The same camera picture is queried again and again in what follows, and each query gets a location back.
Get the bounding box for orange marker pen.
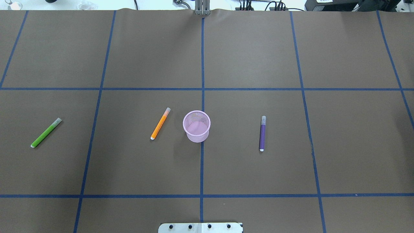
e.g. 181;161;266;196
150;107;171;140

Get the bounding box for green marker pen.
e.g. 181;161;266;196
30;118;62;148

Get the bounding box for pink mesh pen holder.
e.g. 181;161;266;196
182;110;211;143

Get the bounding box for purple marker pen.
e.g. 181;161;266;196
259;116;266;152

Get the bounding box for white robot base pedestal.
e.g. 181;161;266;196
158;222;244;233

